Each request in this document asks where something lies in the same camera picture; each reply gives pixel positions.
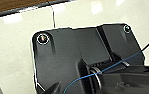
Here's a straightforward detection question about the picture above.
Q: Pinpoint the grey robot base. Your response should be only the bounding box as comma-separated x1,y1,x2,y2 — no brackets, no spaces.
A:
31,22,148,94

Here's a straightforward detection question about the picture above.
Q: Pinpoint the round silver base bolt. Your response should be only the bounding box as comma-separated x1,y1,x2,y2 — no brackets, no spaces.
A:
123,24,133,34
37,32,50,45

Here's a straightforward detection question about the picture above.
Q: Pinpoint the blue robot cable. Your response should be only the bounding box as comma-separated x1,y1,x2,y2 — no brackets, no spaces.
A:
63,36,149,94

